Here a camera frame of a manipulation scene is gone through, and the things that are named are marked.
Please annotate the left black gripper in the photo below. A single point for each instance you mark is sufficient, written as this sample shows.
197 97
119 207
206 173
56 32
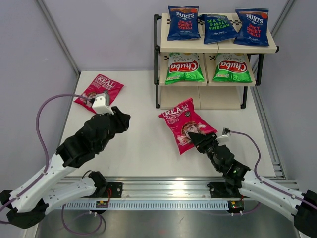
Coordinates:
119 120

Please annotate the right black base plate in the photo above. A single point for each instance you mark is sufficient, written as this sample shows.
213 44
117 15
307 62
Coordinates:
220 189

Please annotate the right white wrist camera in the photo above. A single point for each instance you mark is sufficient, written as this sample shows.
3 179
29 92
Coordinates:
224 138

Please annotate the white slotted cable duct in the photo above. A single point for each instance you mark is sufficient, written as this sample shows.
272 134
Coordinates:
191 205

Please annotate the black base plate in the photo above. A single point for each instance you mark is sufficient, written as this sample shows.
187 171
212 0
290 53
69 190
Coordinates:
113 190
220 189

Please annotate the blue Burts chilli bag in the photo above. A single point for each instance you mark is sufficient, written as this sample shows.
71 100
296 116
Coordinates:
183 23
253 31

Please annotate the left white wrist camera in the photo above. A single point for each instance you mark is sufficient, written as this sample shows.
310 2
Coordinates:
101 104

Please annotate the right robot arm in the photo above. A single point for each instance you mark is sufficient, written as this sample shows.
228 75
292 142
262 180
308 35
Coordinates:
299 207

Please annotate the green Chuba bag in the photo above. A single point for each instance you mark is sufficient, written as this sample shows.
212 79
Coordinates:
231 68
183 67

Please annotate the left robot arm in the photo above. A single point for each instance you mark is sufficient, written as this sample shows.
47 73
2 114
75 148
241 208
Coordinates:
30 203

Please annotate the beige three-tier shelf rack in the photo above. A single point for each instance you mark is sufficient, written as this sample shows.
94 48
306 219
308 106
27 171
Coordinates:
207 95

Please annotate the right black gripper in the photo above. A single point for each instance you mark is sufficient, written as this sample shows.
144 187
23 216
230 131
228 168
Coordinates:
203 143

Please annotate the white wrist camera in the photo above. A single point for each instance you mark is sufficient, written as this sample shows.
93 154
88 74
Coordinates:
101 104
224 138

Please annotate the pink real chips bag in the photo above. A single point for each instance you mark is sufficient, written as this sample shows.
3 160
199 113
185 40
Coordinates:
182 119
100 84

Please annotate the blue Burts sea salt bag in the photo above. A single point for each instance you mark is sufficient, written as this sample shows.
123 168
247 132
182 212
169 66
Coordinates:
217 28

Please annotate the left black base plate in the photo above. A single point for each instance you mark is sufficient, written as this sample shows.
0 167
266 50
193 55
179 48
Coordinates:
113 190

